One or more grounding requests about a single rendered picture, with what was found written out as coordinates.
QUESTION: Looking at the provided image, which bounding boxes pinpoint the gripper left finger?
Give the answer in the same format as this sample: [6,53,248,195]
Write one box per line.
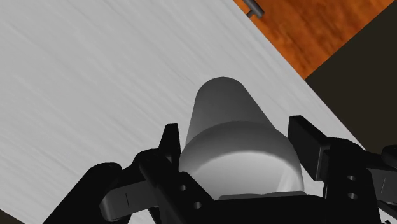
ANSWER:
[43,123,216,224]

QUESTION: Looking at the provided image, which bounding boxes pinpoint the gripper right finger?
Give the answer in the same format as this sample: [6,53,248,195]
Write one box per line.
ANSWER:
[288,115,397,224]

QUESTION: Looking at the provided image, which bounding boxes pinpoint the white upturned cup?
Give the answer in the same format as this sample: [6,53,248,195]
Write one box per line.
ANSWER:
[178,76,305,201]

